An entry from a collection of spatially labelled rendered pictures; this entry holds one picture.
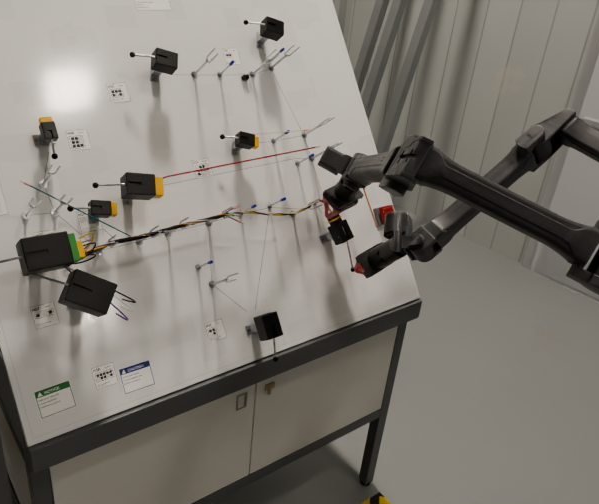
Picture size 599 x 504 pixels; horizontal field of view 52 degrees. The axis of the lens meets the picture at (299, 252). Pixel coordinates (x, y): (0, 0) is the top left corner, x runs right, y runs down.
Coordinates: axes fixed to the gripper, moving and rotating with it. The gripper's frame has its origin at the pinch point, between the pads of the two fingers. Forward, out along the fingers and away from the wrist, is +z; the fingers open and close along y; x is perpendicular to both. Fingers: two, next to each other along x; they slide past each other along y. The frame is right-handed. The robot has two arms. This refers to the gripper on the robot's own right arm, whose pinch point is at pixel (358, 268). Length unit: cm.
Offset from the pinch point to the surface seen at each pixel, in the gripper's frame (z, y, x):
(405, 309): 10.1, -15.6, 18.3
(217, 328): 5.5, 43.4, -4.9
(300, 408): 30.9, 21.9, 28.1
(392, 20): 102, -195, -117
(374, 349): 24.0, -7.7, 25.3
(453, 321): 120, -130, 55
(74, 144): -3, 56, -58
